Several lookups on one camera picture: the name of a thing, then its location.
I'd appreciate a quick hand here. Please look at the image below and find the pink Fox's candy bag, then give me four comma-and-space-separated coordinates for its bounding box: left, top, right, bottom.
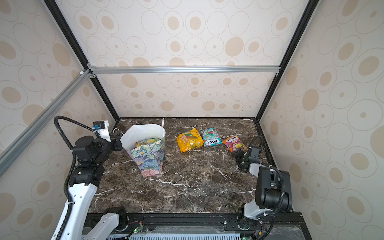
223, 135, 247, 153

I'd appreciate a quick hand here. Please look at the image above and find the floral white paper bag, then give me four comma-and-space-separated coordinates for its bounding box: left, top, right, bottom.
117, 118, 166, 177

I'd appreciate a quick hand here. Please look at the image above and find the teal Fox's candy bag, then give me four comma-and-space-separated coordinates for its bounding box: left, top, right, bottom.
202, 128, 222, 147

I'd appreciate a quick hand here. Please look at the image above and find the yellow snack bag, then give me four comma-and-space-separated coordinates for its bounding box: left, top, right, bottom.
177, 128, 204, 153

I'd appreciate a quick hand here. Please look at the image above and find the green Fox's candy bag small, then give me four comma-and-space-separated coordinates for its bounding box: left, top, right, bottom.
136, 138, 161, 148

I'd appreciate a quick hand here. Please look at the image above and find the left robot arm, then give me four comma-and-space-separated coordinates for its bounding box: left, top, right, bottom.
52, 116, 123, 240

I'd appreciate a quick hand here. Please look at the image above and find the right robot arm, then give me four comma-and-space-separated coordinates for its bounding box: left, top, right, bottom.
233, 136, 293, 227

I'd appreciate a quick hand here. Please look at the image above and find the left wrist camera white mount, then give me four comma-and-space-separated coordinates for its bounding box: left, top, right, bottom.
93, 121, 111, 143

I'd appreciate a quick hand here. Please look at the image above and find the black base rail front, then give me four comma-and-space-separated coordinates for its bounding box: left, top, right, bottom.
107, 213, 311, 240

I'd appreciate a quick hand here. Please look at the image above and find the horizontal aluminium rail back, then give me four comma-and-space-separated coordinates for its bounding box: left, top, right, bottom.
88, 66, 280, 74

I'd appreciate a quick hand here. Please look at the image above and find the aluminium rail left side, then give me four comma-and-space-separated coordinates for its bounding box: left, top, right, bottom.
1, 70, 91, 175

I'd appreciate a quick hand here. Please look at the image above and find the black frame post left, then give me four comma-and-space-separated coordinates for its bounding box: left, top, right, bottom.
44, 0, 120, 121

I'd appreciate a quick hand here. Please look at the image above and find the black frame post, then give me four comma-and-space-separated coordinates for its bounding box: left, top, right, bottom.
44, 0, 120, 121
256, 0, 319, 123

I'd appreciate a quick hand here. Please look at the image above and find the black frame post right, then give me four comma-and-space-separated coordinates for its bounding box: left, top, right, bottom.
256, 0, 319, 123

